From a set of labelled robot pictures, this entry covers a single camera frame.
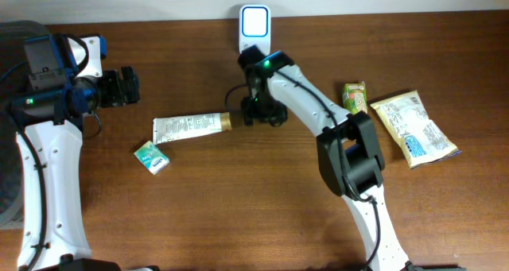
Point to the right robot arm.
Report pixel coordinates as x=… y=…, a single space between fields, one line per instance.
x=349 y=155

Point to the teal tissue pack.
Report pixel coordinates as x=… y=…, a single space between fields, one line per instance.
x=152 y=157

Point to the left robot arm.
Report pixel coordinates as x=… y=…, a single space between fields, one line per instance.
x=66 y=84

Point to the grey plastic mesh basket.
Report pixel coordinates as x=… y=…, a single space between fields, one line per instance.
x=13 y=71

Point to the white cosmetic tube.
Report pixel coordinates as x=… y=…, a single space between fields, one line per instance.
x=189 y=126

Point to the green yellow snack bar wrapper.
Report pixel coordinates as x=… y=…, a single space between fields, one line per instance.
x=355 y=97

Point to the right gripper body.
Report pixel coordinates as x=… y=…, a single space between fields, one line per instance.
x=262 y=110

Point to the large yellow white snack bag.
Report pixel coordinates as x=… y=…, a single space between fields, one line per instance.
x=420 y=139

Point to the white barcode scanner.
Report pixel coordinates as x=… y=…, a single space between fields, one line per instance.
x=255 y=27

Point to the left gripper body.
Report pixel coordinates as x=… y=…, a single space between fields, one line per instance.
x=112 y=89

